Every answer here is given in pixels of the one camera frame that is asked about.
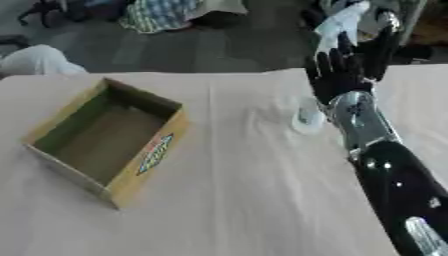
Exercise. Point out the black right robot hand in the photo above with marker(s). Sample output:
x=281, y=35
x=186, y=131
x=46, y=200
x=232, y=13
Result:
x=341, y=78

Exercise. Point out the checked cloth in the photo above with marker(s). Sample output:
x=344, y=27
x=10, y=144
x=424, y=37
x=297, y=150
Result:
x=157, y=15

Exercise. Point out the tan cardboard box green inside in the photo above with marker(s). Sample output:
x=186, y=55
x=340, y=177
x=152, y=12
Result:
x=111, y=140

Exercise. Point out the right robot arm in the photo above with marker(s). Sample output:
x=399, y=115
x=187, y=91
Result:
x=396, y=180

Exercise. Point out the white cloth bundle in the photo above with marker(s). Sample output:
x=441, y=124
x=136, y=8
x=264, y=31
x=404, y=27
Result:
x=38, y=61

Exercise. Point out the black tripod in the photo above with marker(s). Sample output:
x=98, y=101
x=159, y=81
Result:
x=41, y=10

